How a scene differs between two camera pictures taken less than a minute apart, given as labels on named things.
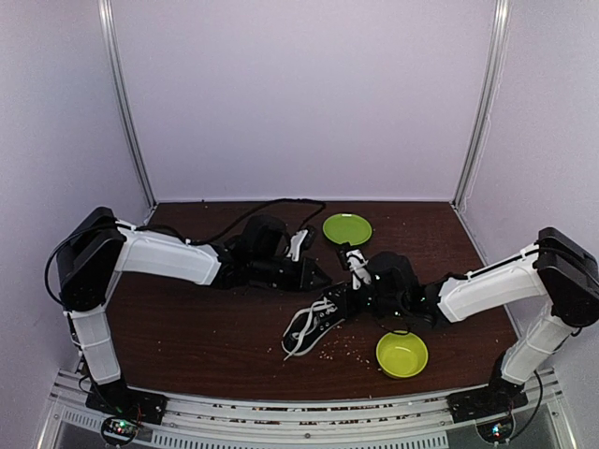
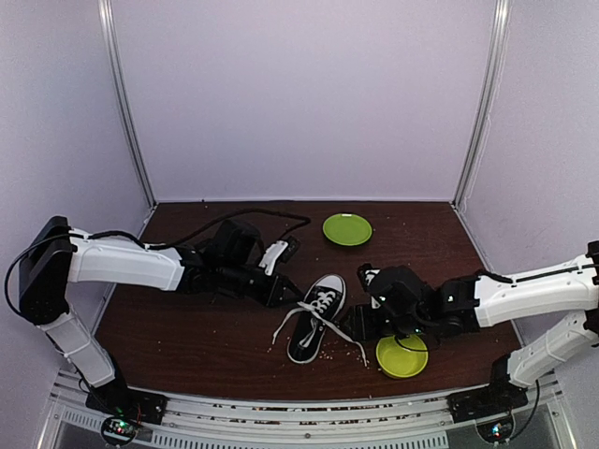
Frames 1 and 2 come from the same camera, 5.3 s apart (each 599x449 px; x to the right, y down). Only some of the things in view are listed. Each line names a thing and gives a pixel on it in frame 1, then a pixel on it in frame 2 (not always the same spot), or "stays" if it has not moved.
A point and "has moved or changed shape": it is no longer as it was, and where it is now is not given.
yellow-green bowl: (401, 355) stays
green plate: (347, 227) stays
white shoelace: (299, 337) → (321, 302)
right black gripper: (346, 299) → (362, 329)
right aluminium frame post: (503, 9) stays
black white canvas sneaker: (309, 326) has moved or changed shape
